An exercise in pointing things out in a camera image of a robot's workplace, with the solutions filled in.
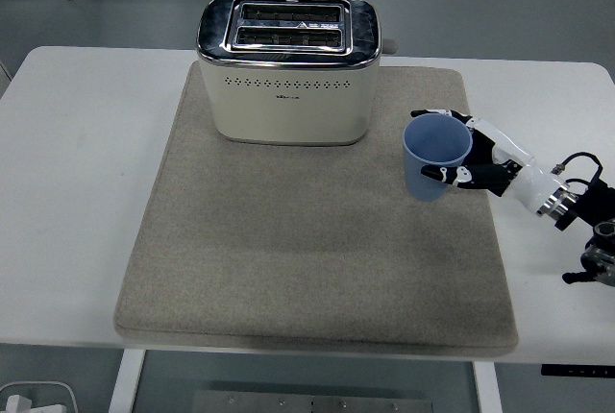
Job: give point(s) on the white and black hand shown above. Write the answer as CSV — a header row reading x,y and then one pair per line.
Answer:
x,y
523,177

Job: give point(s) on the blue plastic cup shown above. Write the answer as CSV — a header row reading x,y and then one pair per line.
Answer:
x,y
423,187

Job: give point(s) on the black table control panel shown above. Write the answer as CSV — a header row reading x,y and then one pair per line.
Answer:
x,y
576,371

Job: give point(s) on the white table leg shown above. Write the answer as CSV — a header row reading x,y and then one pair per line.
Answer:
x,y
487,389
122,384

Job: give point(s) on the cream toaster with chrome top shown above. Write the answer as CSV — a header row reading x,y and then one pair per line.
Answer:
x,y
288,110

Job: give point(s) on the beige fabric mat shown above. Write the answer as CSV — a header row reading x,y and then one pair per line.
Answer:
x,y
288,250

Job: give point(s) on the white plastic box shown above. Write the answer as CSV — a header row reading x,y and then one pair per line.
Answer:
x,y
57,396

